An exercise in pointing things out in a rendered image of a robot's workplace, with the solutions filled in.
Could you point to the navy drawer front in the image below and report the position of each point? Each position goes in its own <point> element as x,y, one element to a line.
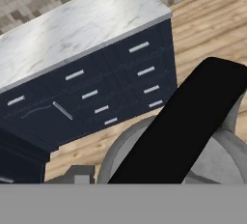
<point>157,62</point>
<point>160,96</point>
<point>160,81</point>
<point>35,94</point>
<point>117,104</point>
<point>151,38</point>
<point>106,88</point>
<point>93,67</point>
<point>125,117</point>

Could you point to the navy cupboard door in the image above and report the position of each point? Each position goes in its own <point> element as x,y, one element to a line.
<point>41,128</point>

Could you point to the grey round thing, black panel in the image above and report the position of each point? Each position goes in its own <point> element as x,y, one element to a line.
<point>193,115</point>

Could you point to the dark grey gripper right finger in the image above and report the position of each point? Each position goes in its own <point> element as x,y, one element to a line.
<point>196,179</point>

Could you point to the navy cupboard run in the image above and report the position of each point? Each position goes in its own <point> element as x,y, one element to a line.
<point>19,163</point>

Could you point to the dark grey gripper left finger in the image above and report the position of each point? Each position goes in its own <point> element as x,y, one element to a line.
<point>82,171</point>

